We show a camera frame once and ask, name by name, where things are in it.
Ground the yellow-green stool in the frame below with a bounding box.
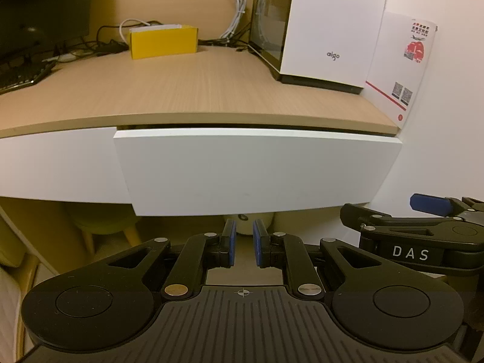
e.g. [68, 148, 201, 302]
[64, 202, 143, 255]

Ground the black cable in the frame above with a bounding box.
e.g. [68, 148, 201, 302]
[197, 35, 253, 52]
[57, 23, 131, 60]

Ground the yellow cardboard box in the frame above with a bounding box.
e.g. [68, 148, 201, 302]
[129, 24, 199, 61]

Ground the black keyboard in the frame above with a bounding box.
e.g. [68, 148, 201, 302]
[0, 60, 56, 95]

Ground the white desk drawer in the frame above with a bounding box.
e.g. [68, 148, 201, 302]
[113, 126, 404, 217]

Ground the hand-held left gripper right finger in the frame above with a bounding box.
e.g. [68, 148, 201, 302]
[252, 218, 382, 300]

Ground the black monitor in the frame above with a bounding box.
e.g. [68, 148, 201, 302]
[0, 0, 94, 60]

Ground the white desk front panel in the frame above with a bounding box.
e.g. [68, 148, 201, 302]
[0, 126, 133, 204]

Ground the white printed wall leaflet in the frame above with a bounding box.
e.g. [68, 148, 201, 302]
[365, 11, 440, 129]

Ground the pale plush toy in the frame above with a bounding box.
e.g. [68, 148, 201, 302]
[223, 213, 277, 237]

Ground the white cable bundle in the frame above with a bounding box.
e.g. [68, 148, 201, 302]
[217, 0, 249, 41]

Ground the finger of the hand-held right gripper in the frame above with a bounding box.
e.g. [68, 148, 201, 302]
[409, 193, 484, 219]
[339, 203, 460, 231]

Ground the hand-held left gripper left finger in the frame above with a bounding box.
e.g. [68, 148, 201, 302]
[99, 219, 238, 299]

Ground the white looped cable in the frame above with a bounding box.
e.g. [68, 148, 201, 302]
[119, 18, 164, 45]

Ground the white computer case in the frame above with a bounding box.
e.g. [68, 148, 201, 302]
[247, 0, 392, 95]

